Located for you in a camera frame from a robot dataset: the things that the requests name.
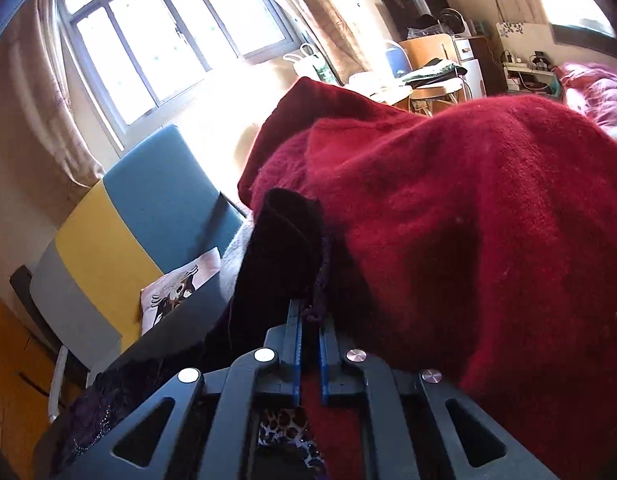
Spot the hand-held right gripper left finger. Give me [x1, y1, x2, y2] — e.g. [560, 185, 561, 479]
[48, 299, 305, 480]

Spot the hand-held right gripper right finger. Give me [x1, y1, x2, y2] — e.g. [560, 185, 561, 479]
[318, 317, 559, 480]

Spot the dark purple velvet garment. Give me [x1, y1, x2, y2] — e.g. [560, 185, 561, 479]
[51, 187, 339, 480]

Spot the red fluffy sweater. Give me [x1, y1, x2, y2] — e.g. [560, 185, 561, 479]
[237, 76, 617, 480]

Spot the leopard print garment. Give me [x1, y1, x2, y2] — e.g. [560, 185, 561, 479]
[258, 407, 330, 476]

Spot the white fluffy sweater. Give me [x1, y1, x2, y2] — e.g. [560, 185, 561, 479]
[220, 220, 260, 312]

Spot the cat print cushion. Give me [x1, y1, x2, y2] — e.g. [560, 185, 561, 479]
[140, 246, 222, 336]

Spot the grey yellow blue armchair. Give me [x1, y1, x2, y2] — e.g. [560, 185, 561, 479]
[29, 125, 246, 426]

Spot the orange wooden cabinet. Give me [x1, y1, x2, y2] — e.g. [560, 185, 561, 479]
[0, 284, 89, 441]

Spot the white shopping bag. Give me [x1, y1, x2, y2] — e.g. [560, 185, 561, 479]
[282, 42, 330, 82]

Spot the dark green cloth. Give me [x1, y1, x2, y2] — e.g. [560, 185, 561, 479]
[398, 59, 469, 87]

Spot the blue plastic container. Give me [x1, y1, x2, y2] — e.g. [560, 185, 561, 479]
[384, 41, 415, 75]

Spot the wooden chair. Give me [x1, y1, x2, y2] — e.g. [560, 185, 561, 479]
[399, 35, 466, 111]

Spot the small white cabinet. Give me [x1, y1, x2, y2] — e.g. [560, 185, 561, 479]
[453, 35, 485, 99]

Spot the beige patterned curtain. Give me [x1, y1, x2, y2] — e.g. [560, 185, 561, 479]
[3, 0, 108, 192]
[266, 0, 385, 87]

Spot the large sliding window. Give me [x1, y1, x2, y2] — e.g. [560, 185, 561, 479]
[58, 0, 302, 133]

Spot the black monitor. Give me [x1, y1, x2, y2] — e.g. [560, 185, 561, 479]
[381, 0, 450, 42]

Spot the small desk fan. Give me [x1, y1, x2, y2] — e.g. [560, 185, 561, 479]
[439, 8, 462, 37]

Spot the white floral board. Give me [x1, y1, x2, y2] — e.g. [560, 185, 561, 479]
[495, 21, 557, 68]

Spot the pink quilt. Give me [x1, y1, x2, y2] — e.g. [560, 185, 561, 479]
[553, 62, 617, 133]

